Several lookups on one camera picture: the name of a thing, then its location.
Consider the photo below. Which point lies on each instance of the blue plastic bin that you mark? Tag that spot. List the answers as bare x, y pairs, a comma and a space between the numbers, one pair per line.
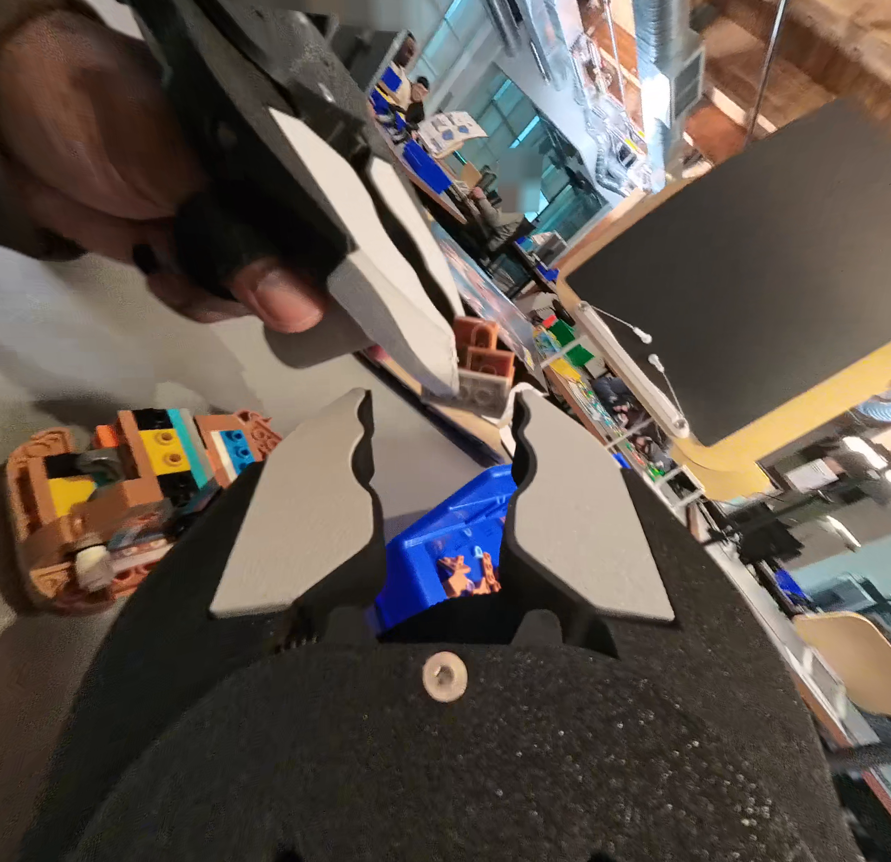
425, 556

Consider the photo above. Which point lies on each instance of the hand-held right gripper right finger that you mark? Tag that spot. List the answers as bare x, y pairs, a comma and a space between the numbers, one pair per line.
592, 528

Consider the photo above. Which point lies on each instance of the white metal stand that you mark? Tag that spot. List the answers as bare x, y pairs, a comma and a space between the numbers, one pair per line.
634, 368

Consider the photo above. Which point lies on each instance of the person's left hand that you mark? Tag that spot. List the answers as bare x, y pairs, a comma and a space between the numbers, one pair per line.
84, 138

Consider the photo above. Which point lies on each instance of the pile of brown toy bricks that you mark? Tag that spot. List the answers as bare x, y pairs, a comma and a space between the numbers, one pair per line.
471, 573

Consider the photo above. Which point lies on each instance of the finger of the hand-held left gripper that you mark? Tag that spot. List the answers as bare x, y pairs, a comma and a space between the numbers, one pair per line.
369, 263
411, 229

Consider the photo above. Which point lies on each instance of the colourful toy brick model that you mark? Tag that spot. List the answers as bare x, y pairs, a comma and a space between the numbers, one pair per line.
139, 486

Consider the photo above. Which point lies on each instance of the printed cardboard box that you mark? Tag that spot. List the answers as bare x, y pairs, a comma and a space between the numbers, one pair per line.
481, 284

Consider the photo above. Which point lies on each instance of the brown and grey brick assembly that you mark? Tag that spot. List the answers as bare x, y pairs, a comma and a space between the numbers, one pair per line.
481, 347

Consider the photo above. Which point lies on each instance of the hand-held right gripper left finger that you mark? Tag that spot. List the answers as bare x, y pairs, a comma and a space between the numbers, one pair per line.
300, 528

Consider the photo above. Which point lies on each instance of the white display stand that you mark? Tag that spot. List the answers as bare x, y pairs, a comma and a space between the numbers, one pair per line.
453, 131

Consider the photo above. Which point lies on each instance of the silver ventilation duct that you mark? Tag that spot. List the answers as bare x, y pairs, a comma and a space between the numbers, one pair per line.
666, 41

